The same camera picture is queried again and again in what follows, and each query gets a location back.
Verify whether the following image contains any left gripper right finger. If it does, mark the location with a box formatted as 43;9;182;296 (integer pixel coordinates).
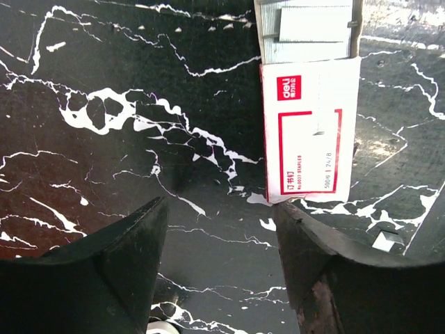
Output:
273;202;444;333

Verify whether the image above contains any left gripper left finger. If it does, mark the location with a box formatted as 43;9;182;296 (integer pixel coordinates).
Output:
1;198;169;333

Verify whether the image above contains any white staple box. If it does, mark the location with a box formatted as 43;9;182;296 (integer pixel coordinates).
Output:
254;1;363;204

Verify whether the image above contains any small silver staple piece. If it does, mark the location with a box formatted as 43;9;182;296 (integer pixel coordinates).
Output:
372;230;404;253

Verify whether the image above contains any black marble pattern mat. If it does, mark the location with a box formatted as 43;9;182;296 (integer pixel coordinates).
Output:
1;1;444;333

